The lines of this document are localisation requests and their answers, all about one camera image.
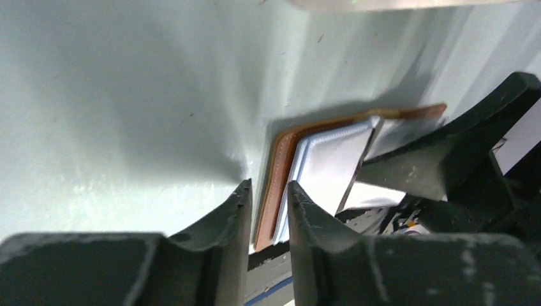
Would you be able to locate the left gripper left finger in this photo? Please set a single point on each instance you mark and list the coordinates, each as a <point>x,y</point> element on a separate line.
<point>204,264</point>

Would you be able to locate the brown leather card holder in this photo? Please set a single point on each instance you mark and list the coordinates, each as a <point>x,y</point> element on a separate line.
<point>322,156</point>

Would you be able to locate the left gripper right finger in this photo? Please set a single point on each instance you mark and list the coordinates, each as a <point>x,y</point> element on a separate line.
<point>334,265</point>

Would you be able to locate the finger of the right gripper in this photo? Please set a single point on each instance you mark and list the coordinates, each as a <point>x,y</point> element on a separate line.
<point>436,163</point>
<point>486,202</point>

